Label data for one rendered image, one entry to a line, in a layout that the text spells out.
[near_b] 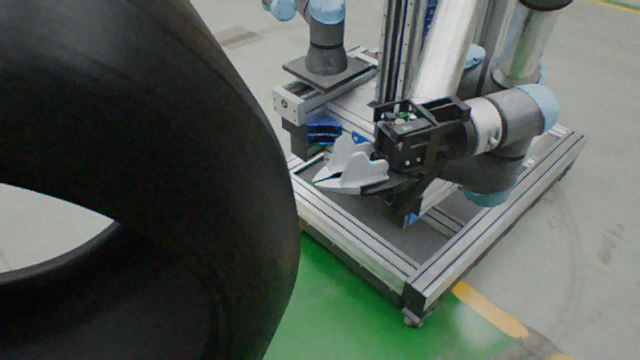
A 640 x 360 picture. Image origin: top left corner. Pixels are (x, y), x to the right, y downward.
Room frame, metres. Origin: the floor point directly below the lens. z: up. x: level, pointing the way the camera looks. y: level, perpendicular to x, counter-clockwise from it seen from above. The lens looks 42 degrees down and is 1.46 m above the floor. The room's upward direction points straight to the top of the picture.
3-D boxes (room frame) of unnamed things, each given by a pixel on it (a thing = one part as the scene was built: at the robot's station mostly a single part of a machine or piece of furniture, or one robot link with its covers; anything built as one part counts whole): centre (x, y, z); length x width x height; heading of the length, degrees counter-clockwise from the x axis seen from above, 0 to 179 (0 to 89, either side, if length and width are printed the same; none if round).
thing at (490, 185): (0.54, -0.26, 1.00); 0.11 x 0.08 x 0.11; 66
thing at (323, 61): (1.43, -0.03, 0.77); 0.15 x 0.15 x 0.10
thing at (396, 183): (0.42, -0.09, 1.09); 0.09 x 0.05 x 0.02; 115
